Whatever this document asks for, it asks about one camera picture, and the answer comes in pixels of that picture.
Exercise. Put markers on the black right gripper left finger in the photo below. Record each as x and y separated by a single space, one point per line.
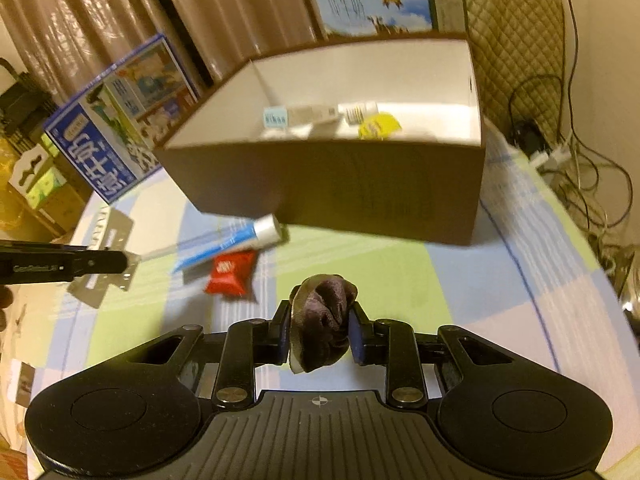
250 344

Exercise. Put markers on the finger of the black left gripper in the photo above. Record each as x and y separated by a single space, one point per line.
99 262

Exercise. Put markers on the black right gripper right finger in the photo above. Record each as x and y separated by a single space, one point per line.
392 345

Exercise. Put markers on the dark brown sock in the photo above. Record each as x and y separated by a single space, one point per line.
319 321

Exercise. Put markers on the green white medicine box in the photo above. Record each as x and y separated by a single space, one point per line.
285 117

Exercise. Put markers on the white pill bottle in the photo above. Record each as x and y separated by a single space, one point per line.
356 113

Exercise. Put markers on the person's left hand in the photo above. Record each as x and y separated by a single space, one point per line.
6 299

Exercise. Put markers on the white plastic comb holder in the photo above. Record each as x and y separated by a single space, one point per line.
112 231

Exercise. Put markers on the red snack packet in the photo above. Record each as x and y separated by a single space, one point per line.
232 273

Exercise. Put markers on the blue white toothpaste tube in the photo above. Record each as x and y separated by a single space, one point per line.
246 235

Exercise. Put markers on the blue milk carton box left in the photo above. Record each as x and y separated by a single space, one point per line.
109 130

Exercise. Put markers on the checked blue green tablecloth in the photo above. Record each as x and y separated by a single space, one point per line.
528 281

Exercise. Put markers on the brown cardboard storage box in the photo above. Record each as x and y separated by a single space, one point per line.
422 183

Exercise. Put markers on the yellow round object in box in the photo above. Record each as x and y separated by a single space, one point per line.
379 126

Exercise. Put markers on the brown curtain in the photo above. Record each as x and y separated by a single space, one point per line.
66 43

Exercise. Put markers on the steel pot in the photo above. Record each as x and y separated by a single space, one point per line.
628 290

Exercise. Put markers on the light blue cow milk box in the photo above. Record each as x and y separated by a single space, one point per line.
355 18

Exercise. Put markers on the beige quilted chair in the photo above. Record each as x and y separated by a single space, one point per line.
518 51

